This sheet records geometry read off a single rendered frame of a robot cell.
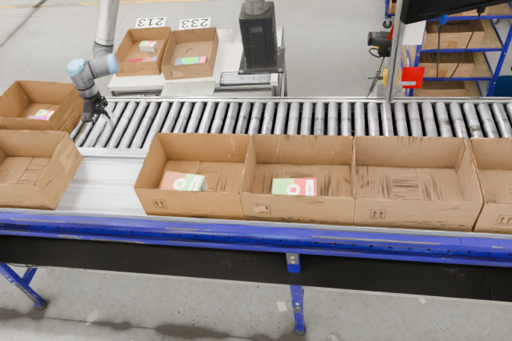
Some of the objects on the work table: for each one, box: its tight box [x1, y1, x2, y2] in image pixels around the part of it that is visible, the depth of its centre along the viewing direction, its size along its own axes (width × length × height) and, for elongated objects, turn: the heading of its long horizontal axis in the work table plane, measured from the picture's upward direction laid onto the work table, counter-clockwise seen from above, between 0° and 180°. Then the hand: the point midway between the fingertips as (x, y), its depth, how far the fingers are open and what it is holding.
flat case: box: [174, 56, 207, 65], centre depth 254 cm, size 14×19×2 cm
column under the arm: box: [238, 1, 286, 75], centre depth 241 cm, size 26×26×33 cm
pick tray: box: [161, 27, 219, 80], centre depth 258 cm, size 28×38×10 cm
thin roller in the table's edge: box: [220, 79, 270, 84], centre depth 242 cm, size 2×28×2 cm, turn 91°
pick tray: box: [114, 27, 171, 77], centre depth 266 cm, size 28×38×10 cm
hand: (102, 125), depth 220 cm, fingers open, 10 cm apart
